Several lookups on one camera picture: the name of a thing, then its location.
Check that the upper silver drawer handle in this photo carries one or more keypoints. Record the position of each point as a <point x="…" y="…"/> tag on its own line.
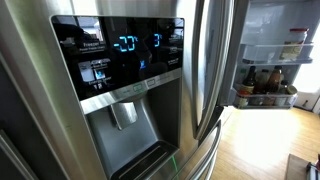
<point x="202" y="163"/>

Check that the clear middle door shelf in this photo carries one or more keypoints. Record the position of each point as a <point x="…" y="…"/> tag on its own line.
<point x="270" y="55"/>

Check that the stainless left fridge door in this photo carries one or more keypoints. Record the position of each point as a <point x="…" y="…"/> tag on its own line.
<point x="46" y="122"/>

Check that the pale dressing bottle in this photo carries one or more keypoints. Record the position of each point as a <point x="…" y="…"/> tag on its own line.
<point x="261" y="80"/>

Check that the black dispenser control panel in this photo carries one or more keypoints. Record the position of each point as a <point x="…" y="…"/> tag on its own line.
<point x="103" y="54"/>

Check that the vertical silver door handle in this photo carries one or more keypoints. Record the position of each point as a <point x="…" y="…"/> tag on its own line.
<point x="210" y="44"/>

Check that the silver water dispenser recess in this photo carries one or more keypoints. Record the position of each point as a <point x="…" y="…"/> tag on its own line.
<point x="145" y="149"/>

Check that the red lid white jar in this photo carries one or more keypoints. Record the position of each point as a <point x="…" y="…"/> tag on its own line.
<point x="293" y="43"/>

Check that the clear door shelf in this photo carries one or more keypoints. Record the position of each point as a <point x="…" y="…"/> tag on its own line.
<point x="270" y="55"/>
<point x="243" y="100"/>

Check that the open fridge door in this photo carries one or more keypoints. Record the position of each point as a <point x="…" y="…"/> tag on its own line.
<point x="271" y="40"/>

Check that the brown floor mat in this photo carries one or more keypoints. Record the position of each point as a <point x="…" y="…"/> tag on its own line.
<point x="296" y="168"/>

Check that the clear bottom door shelf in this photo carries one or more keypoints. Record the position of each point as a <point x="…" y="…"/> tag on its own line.
<point x="243" y="100"/>

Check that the brown sauce bottle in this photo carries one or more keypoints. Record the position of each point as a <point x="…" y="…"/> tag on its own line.
<point x="273" y="82"/>

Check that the dark soy sauce bottle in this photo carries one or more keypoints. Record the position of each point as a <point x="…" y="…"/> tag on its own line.
<point x="249" y="82"/>

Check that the gold lid small jar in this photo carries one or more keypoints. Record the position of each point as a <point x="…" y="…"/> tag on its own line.
<point x="291" y="94"/>

